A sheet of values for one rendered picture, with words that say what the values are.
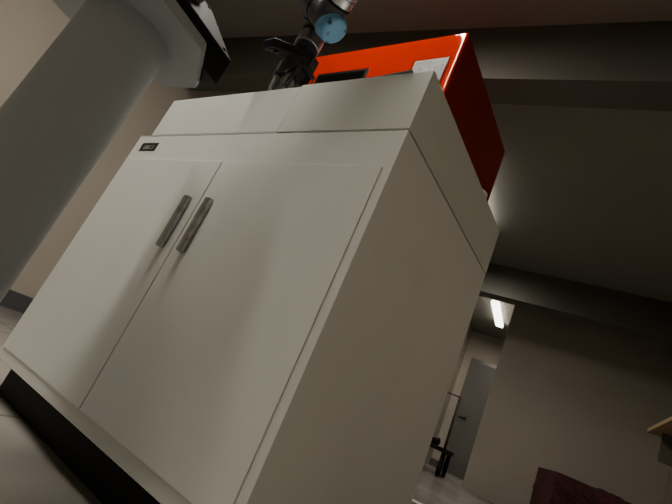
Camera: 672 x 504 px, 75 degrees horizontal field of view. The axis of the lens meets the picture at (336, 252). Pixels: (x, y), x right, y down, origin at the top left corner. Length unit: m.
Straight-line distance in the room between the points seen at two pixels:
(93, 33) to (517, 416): 6.24
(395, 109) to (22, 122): 0.64
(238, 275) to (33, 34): 3.10
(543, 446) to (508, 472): 0.55
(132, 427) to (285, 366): 0.33
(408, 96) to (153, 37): 0.49
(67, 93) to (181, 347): 0.48
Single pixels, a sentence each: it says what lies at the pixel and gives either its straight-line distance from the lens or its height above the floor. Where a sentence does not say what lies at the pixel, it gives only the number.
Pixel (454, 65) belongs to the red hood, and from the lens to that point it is 1.90.
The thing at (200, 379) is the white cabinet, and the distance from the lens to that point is 0.83.
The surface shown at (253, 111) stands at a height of 0.89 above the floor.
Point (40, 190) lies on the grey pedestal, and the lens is 0.86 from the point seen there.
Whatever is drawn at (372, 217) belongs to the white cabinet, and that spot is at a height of 0.63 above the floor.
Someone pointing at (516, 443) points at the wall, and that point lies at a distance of 6.53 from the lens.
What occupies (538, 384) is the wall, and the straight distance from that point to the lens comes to 6.63.
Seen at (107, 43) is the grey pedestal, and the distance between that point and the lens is 0.93.
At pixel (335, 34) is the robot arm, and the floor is 1.15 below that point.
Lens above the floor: 0.33
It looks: 17 degrees up
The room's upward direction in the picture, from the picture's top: 24 degrees clockwise
